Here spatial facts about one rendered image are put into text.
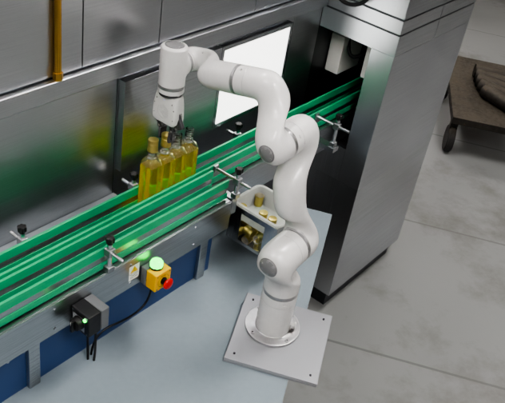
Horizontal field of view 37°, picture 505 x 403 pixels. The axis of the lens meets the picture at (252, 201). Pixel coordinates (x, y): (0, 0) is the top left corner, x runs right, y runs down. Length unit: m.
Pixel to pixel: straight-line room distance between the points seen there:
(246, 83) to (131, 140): 0.59
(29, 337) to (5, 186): 0.45
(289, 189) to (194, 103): 0.69
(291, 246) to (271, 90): 0.50
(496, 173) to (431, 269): 1.34
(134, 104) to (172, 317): 0.74
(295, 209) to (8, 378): 0.97
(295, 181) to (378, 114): 1.13
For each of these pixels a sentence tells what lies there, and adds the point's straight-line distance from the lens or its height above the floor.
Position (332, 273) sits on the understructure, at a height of 0.24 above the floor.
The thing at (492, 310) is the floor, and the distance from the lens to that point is 4.30.
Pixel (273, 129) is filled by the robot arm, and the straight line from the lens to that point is 2.09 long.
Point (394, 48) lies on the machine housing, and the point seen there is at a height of 1.45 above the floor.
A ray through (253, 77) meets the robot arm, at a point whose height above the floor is 1.68.
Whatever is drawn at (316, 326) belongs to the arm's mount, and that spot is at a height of 0.78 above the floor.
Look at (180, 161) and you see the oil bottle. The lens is 2.58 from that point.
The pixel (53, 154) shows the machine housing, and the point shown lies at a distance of 2.41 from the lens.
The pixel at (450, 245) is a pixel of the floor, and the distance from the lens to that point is 4.65.
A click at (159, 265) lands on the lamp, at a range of 2.45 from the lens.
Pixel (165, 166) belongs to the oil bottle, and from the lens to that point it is 2.53.
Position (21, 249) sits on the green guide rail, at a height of 1.12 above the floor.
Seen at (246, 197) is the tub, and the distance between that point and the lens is 2.84.
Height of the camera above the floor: 2.61
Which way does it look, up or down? 35 degrees down
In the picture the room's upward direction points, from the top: 10 degrees clockwise
